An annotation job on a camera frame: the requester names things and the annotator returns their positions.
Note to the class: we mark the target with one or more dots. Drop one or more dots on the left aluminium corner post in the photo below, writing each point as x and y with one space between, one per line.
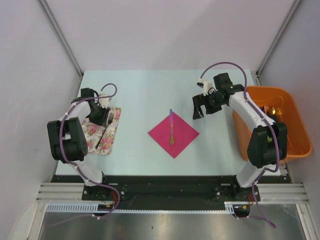
50 17

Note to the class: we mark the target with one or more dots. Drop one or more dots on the aluminium rail frame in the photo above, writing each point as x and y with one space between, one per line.
270 193

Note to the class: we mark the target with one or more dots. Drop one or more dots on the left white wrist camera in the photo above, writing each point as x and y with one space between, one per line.
103 100

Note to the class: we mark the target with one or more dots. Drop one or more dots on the pink paper napkin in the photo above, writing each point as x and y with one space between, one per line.
184 134

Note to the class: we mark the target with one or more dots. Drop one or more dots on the white cable duct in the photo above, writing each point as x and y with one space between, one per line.
95 208

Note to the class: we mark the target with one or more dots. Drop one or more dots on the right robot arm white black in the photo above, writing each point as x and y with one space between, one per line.
268 142

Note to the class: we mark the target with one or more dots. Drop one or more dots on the floral cloth mat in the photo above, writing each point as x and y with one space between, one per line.
93 132

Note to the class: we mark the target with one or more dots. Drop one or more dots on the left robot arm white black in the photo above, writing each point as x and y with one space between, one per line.
67 139

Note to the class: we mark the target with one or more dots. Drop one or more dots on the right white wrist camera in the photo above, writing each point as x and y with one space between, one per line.
207 86

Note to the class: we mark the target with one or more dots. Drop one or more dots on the aluminium corner post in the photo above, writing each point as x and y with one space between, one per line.
278 36
50 17

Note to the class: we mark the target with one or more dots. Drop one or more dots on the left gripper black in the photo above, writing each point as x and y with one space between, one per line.
103 120

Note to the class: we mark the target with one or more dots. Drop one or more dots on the black fork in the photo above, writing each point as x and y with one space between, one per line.
109 121

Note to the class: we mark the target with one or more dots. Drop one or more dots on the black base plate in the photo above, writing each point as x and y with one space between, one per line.
175 193

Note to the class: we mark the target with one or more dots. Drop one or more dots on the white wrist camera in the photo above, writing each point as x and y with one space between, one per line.
207 86
103 100

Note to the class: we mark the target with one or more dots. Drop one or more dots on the orange plastic basin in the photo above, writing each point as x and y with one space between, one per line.
297 120

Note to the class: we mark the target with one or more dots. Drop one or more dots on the right aluminium corner post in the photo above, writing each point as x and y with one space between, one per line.
278 36

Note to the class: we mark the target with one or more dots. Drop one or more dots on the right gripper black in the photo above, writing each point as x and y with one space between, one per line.
200 100

